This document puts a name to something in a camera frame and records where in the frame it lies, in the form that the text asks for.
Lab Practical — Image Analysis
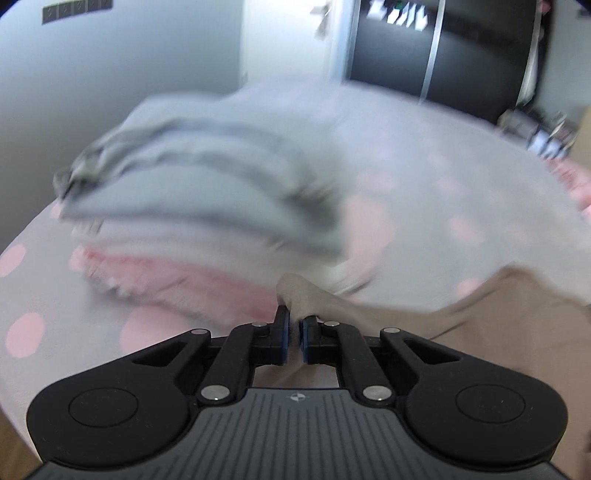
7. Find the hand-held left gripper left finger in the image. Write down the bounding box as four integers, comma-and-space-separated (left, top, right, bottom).
131, 305, 293, 404

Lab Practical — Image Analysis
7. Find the polka-dot bed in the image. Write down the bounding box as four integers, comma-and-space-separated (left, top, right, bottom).
0, 76, 591, 435

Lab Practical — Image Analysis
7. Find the grey folded garment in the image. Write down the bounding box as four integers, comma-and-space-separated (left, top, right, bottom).
53, 88, 347, 259

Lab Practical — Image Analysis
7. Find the small hanging cloth pouch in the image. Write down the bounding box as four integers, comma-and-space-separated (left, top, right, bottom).
310, 2, 333, 42

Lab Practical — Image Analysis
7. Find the taupe long-sleeve shirt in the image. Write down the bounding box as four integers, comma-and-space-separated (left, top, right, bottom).
252, 265, 591, 462

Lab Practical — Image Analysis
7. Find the white nightstand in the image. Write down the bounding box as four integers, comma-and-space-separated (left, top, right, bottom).
499, 108, 578, 160

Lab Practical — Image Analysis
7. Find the dark wall switch panel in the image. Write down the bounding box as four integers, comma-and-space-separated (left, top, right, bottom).
42, 0, 114, 24

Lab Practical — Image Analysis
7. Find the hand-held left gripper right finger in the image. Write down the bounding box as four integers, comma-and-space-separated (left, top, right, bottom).
300, 315, 462, 404

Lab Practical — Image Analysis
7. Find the white door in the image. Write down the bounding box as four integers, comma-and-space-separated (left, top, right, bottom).
240, 0, 356, 88

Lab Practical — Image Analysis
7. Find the black sliding wardrobe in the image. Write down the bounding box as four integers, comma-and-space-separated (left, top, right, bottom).
342, 0, 541, 123

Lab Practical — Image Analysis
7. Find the pink folded garment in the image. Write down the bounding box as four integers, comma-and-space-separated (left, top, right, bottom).
69, 247, 282, 324

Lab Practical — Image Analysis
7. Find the light pink pillow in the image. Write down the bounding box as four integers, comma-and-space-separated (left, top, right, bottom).
551, 159, 591, 213

